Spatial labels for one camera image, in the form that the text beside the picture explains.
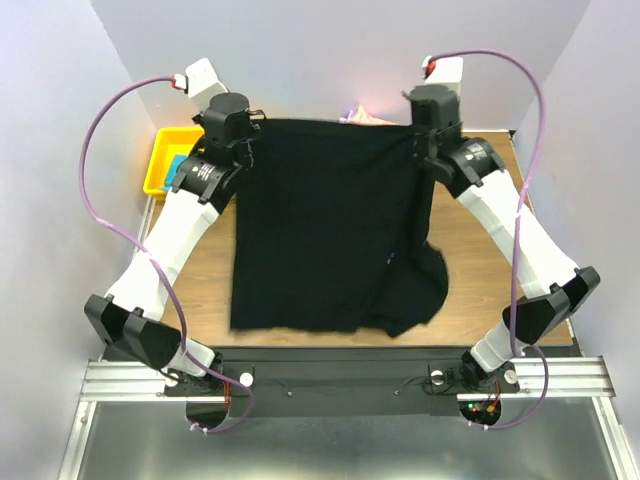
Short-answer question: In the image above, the yellow plastic bin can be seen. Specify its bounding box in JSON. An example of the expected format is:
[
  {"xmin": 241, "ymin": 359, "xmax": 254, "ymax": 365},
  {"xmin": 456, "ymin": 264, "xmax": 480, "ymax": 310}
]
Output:
[{"xmin": 143, "ymin": 126, "xmax": 203, "ymax": 201}]

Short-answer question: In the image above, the pink folded t-shirt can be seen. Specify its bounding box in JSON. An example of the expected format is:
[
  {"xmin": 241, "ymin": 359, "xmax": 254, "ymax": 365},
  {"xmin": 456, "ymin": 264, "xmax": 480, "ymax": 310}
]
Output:
[{"xmin": 347, "ymin": 105, "xmax": 395, "ymax": 126}]

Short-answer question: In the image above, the black t-shirt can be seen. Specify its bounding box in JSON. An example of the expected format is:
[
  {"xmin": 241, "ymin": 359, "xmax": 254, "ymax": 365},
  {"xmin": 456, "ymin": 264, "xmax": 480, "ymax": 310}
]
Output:
[{"xmin": 230, "ymin": 119, "xmax": 449, "ymax": 337}]

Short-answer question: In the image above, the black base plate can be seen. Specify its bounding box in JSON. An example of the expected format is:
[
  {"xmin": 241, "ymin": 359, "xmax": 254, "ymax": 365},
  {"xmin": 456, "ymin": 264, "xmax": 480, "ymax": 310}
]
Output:
[{"xmin": 164, "ymin": 344, "xmax": 521, "ymax": 419}]

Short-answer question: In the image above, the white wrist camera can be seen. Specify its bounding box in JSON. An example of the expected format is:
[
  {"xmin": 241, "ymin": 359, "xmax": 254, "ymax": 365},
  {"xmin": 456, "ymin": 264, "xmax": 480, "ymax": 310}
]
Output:
[
  {"xmin": 422, "ymin": 56, "xmax": 464, "ymax": 95},
  {"xmin": 171, "ymin": 58, "xmax": 228, "ymax": 112}
]

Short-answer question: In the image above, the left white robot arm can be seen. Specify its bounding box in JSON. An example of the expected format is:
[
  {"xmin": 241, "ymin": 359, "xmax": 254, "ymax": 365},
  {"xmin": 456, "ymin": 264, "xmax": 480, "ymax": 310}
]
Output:
[{"xmin": 84, "ymin": 92, "xmax": 259, "ymax": 394}]

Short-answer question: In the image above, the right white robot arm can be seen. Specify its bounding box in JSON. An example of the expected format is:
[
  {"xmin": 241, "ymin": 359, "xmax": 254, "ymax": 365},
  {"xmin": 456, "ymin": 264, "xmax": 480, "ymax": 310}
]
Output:
[{"xmin": 406, "ymin": 84, "xmax": 601, "ymax": 390}]

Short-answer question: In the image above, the aluminium frame rail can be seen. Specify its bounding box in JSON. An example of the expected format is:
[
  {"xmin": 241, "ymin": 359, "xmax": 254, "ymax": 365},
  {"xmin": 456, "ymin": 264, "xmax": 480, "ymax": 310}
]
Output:
[{"xmin": 57, "ymin": 199, "xmax": 619, "ymax": 480}]

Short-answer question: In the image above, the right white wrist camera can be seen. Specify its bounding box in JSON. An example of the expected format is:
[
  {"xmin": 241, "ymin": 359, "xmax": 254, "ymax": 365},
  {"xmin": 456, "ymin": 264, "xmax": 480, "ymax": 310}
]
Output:
[{"xmin": 422, "ymin": 56, "xmax": 464, "ymax": 95}]

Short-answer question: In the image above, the teal t-shirt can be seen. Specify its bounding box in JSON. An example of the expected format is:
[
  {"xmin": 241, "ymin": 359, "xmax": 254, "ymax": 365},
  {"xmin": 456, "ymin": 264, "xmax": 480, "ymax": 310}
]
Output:
[{"xmin": 162, "ymin": 154, "xmax": 188, "ymax": 192}]

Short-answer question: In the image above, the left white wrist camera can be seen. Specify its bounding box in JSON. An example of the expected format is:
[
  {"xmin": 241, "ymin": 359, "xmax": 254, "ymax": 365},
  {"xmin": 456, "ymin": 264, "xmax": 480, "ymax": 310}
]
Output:
[{"xmin": 171, "ymin": 58, "xmax": 228, "ymax": 112}]

